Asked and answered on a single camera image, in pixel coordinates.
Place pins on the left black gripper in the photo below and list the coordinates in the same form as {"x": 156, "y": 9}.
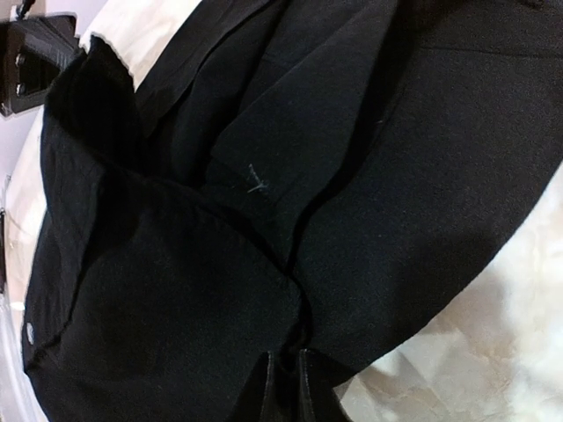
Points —
{"x": 34, "y": 51}

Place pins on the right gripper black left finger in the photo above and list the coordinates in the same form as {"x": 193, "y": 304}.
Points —
{"x": 256, "y": 402}

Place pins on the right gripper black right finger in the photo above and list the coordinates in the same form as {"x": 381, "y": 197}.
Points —
{"x": 318, "y": 376}

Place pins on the black garment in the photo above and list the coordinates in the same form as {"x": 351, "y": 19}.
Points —
{"x": 290, "y": 175}

